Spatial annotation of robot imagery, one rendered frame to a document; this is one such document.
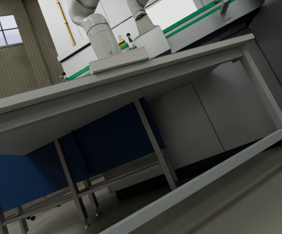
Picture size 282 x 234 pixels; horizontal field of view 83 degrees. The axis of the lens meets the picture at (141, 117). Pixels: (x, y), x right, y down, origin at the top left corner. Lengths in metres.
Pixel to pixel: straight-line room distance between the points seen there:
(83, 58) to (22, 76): 3.31
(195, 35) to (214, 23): 0.14
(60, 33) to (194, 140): 1.71
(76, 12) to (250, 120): 1.33
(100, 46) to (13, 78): 4.32
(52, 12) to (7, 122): 1.69
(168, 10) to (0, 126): 1.44
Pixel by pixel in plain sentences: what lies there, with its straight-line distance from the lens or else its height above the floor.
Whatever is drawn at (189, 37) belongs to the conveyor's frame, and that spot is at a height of 0.97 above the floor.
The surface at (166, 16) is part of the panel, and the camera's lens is 1.63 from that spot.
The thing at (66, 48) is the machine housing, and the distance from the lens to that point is 1.95.
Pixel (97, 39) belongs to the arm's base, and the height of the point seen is 0.93.
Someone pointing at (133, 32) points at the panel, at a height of 1.35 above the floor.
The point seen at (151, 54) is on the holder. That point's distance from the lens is 0.98.
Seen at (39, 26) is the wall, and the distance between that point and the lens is 5.66.
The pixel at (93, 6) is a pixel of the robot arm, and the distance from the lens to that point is 0.95.
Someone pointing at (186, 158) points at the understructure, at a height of 0.15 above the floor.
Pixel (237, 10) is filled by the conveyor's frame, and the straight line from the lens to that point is 1.43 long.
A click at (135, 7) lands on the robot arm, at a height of 1.20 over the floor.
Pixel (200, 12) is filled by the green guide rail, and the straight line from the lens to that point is 1.42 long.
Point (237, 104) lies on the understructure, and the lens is 1.44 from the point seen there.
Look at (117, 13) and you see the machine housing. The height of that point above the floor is 1.63.
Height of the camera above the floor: 0.44
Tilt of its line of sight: 8 degrees up
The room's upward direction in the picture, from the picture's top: 23 degrees counter-clockwise
